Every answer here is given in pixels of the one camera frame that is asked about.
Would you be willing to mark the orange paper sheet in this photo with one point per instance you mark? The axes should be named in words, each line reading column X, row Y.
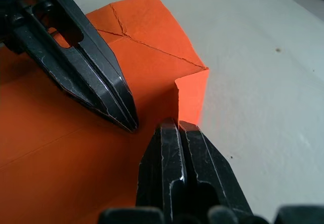
column 152, row 77

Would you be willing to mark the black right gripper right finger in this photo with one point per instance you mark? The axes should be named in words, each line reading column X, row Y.
column 215, row 165

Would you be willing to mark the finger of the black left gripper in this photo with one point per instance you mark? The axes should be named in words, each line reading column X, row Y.
column 68, row 74
column 101, row 56

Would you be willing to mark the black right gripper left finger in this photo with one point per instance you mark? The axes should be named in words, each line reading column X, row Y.
column 162, row 163

